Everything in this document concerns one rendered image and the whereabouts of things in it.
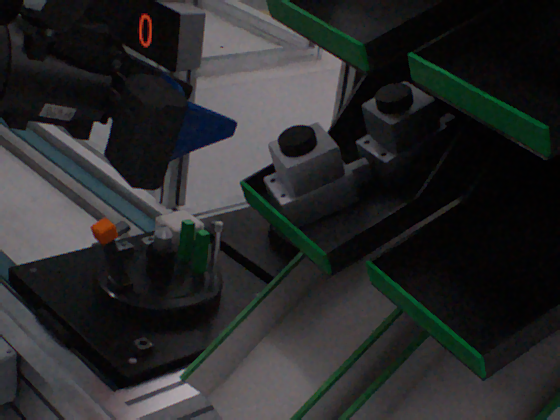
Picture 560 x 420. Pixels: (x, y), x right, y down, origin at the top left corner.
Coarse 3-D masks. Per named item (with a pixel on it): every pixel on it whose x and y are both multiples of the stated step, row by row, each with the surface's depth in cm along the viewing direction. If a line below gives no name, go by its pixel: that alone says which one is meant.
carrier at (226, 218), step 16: (240, 208) 130; (208, 224) 124; (224, 224) 125; (240, 224) 126; (256, 224) 127; (224, 240) 121; (240, 240) 122; (256, 240) 123; (272, 240) 122; (240, 256) 119; (256, 256) 119; (272, 256) 120; (288, 256) 120; (256, 272) 117; (272, 272) 116
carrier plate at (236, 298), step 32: (64, 256) 112; (96, 256) 113; (224, 256) 118; (32, 288) 105; (64, 288) 106; (224, 288) 111; (256, 288) 112; (64, 320) 101; (96, 320) 102; (128, 320) 103; (224, 320) 106; (96, 352) 98; (128, 352) 98; (160, 352) 99; (192, 352) 99; (128, 384) 95
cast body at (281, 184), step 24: (288, 144) 74; (312, 144) 75; (288, 168) 74; (312, 168) 75; (336, 168) 76; (360, 168) 79; (288, 192) 77; (312, 192) 76; (336, 192) 77; (288, 216) 77; (312, 216) 77
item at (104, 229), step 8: (96, 224) 99; (104, 224) 99; (112, 224) 99; (120, 224) 101; (96, 232) 99; (104, 232) 99; (112, 232) 99; (120, 232) 100; (104, 240) 99; (112, 240) 100; (104, 248) 101; (112, 248) 101; (112, 256) 101; (112, 264) 102; (120, 264) 102; (112, 272) 103; (120, 272) 103; (120, 280) 103
